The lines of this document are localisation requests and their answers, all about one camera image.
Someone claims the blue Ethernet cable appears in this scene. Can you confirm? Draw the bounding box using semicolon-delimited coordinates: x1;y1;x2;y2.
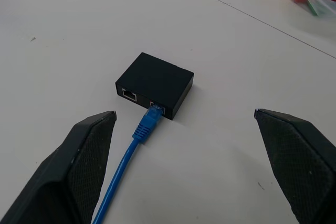
90;104;163;224

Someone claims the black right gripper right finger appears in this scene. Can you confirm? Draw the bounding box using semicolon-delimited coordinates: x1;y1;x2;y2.
254;108;336;224

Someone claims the black ethernet switch box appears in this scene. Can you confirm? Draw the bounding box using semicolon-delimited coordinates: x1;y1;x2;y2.
114;52;195;122

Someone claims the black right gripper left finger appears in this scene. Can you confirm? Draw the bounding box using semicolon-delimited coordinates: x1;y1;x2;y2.
0;111;118;224

